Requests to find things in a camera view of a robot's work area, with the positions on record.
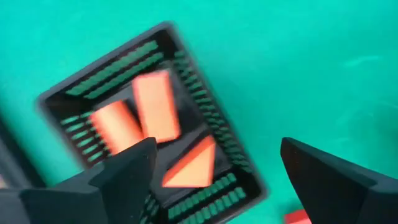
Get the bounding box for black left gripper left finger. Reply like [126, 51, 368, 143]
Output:
[20, 136, 158, 224]

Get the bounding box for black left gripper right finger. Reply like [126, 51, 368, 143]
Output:
[280, 138, 398, 224]

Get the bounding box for orange foam cylinder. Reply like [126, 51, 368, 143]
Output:
[89, 100, 146, 156]

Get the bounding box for orange triangular foam block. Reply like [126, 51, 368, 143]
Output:
[161, 134, 217, 189]

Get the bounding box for orange rectangular foam block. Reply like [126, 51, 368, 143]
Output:
[131, 69, 182, 144]

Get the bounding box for red foam block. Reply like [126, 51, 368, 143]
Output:
[283, 208, 313, 224]

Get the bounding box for black slotted plastic basket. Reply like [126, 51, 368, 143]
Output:
[37, 21, 268, 224]

